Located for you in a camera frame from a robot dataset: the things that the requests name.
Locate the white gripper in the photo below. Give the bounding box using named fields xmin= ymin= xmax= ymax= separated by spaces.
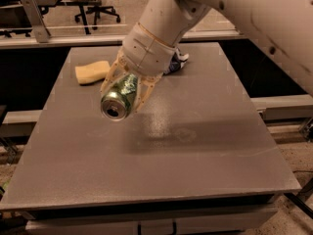
xmin=100 ymin=23 xmax=176 ymax=113

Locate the green soda can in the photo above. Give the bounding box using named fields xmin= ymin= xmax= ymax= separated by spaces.
xmin=101 ymin=74 xmax=138 ymax=120

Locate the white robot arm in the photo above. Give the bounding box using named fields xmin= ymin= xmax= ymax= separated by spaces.
xmin=101 ymin=0 xmax=313 ymax=111

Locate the yellow sponge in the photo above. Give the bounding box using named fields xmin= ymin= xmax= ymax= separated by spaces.
xmin=75 ymin=61 xmax=111 ymax=85

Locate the crumpled blue chip bag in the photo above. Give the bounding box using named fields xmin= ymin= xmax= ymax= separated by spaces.
xmin=163 ymin=48 xmax=189 ymax=75

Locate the black office chair left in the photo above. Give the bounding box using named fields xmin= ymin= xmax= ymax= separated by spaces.
xmin=74 ymin=0 xmax=121 ymax=30

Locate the metal barrier rail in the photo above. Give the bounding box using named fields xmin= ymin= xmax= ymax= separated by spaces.
xmin=0 ymin=29 xmax=246 ymax=50

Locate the left metal bracket post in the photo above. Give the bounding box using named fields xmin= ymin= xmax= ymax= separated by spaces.
xmin=21 ymin=0 xmax=50 ymax=43

